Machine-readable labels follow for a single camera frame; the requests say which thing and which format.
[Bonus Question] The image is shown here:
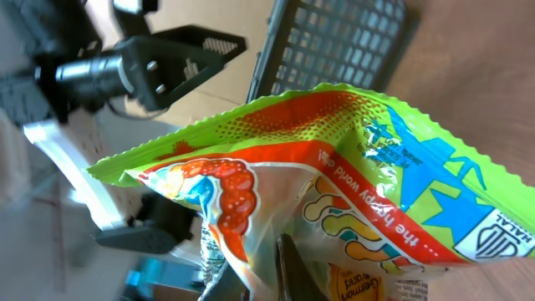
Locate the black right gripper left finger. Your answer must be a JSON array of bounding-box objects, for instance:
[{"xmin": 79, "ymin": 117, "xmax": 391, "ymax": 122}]
[{"xmin": 198, "ymin": 263, "xmax": 250, "ymax": 301}]

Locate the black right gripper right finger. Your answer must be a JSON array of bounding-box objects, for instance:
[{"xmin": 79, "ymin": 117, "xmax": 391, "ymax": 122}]
[{"xmin": 276, "ymin": 233, "xmax": 329, "ymax": 301}]

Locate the green gummy candy bag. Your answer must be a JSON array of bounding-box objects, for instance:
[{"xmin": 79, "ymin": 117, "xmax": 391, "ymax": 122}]
[{"xmin": 88, "ymin": 84, "xmax": 534, "ymax": 300}]

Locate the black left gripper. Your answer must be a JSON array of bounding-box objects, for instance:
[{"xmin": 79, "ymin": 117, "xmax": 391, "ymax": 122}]
[{"xmin": 121, "ymin": 25, "xmax": 247, "ymax": 111}]

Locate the grey plastic mesh basket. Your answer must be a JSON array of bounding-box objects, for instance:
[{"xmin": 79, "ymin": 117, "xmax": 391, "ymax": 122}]
[{"xmin": 247, "ymin": 0, "xmax": 420, "ymax": 101}]

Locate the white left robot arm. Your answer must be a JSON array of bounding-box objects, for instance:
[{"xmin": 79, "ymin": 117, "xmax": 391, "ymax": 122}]
[{"xmin": 1, "ymin": 0, "xmax": 247, "ymax": 264}]

